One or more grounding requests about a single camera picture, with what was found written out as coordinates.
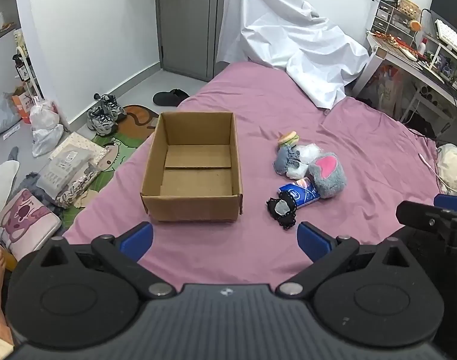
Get grey parcel bag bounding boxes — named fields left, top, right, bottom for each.
left=0, top=92, right=22, bottom=137

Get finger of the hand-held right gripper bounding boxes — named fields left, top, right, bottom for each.
left=434, top=193, right=457, bottom=212
left=396, top=200, right=457, bottom=238

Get pink cartoon cushion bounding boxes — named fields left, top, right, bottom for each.
left=0, top=188, right=62, bottom=257

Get clear wrapped grey package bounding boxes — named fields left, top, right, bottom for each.
left=36, top=149, right=93, bottom=200

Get white keyboard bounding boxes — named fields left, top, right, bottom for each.
left=434, top=19, right=457, bottom=58

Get white drawer organizer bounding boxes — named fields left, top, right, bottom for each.
left=371, top=0, right=420, bottom=43

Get blue denim scrunchie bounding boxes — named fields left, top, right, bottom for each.
left=274, top=145, right=301, bottom=175

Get white plastic bag red print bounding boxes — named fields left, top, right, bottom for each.
left=29, top=99, right=61, bottom=129

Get blue snack packet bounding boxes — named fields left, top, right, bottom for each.
left=278, top=177, right=321, bottom=209

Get burger plush toy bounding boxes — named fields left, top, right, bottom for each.
left=278, top=131, right=299, bottom=148

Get black slippers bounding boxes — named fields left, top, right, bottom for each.
left=152, top=88, right=190, bottom=107

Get wicker basket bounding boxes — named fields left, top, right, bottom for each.
left=398, top=0, right=421, bottom=18

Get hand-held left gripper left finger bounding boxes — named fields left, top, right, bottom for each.
left=37, top=221, right=177, bottom=301

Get white standing rack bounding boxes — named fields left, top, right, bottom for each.
left=14, top=30, right=44, bottom=100

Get black lace hair accessory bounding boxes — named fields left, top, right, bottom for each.
left=266, top=191, right=298, bottom=229

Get grey furry paw plush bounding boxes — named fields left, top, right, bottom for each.
left=308, top=152, right=348, bottom=199

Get white cover sheet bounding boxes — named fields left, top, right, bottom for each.
left=216, top=0, right=371, bottom=110

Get brown cardboard box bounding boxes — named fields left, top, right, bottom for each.
left=140, top=111, right=244, bottom=223

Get beige patterned parcel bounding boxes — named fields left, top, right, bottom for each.
left=48, top=132, right=108, bottom=166

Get orange and white carton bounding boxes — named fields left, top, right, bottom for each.
left=11, top=86, right=34, bottom=124

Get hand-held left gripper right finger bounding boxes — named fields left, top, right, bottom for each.
left=275, top=221, right=420, bottom=300

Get clear plastic bag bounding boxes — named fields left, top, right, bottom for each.
left=31, top=124, right=65, bottom=157

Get white fabric piece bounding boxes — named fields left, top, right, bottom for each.
left=0, top=159, right=20, bottom=226

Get white desk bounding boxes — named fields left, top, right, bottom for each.
left=352, top=32, right=457, bottom=128

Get orange shopping bag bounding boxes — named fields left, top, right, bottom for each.
left=371, top=65, right=401, bottom=111

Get cream pillow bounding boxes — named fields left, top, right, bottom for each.
left=436, top=143, right=457, bottom=196

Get white cable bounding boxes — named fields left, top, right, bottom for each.
left=418, top=154, right=446, bottom=193

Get pink bed sheet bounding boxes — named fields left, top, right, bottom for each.
left=62, top=61, right=443, bottom=297

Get grey wardrobe door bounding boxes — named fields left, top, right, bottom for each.
left=156, top=0, right=264, bottom=82

